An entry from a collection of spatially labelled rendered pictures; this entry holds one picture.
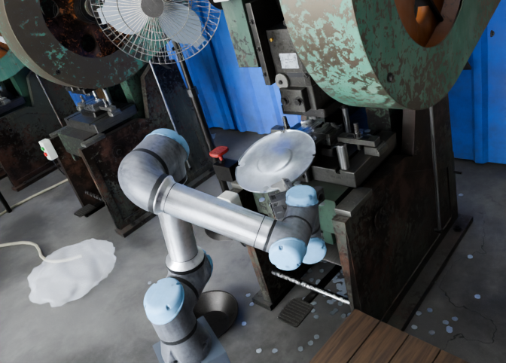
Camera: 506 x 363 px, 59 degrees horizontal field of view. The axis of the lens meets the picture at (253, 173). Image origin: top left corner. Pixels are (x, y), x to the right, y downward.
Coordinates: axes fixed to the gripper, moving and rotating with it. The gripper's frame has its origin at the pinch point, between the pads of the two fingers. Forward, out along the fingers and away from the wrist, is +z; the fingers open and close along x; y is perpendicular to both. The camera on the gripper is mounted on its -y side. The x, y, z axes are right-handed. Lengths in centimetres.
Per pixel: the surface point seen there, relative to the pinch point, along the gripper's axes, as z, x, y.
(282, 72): 28.3, -24.2, -11.7
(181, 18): 95, -39, 16
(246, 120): 223, 75, -9
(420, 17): 6, -36, -51
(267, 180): 4.5, 0.3, 5.0
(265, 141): 24.5, -3.1, 0.5
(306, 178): 14.2, 10.6, -9.4
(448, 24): 7, -31, -60
